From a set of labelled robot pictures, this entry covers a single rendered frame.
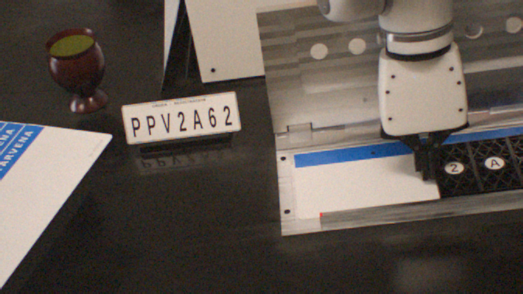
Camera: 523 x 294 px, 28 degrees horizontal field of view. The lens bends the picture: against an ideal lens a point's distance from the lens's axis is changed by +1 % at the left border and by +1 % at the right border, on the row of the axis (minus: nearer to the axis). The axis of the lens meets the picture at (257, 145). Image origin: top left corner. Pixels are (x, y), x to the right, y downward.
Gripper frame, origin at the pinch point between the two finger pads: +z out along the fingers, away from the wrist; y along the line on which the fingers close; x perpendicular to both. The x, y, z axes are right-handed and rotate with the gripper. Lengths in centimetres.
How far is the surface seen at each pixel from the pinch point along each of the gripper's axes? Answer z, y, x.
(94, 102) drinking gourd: -2, -45, 27
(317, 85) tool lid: -7.2, -12.2, 11.0
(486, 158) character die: 1.3, 7.5, 1.2
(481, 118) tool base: 0.5, 8.7, 10.9
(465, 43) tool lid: -10.4, 7.1, 10.8
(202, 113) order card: -2.7, -28.4, 16.8
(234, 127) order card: -0.3, -24.2, 16.2
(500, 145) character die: 1.0, 9.7, 3.5
